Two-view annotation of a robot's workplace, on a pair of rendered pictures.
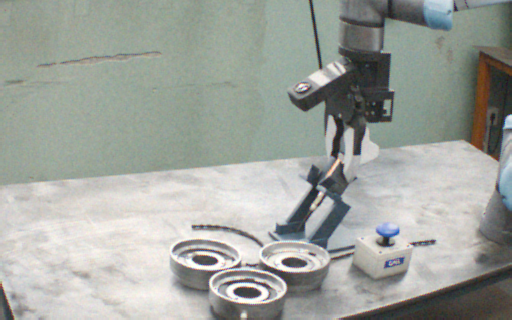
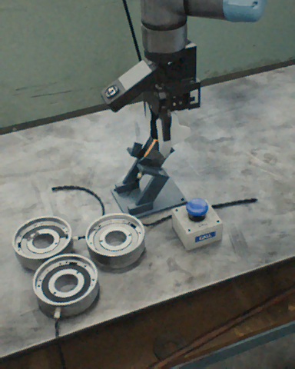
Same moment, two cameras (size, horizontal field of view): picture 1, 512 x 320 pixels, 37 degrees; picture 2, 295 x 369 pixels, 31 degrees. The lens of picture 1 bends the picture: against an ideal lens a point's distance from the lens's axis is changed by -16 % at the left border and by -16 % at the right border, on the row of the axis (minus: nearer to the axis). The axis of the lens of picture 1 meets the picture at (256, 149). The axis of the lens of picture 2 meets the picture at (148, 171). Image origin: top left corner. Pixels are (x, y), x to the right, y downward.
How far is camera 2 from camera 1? 55 cm
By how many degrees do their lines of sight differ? 21
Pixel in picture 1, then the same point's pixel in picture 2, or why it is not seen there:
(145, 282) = not seen: outside the picture
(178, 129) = (109, 35)
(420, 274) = (233, 246)
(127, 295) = not seen: outside the picture
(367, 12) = (164, 15)
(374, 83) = (180, 76)
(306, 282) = (121, 262)
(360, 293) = (171, 270)
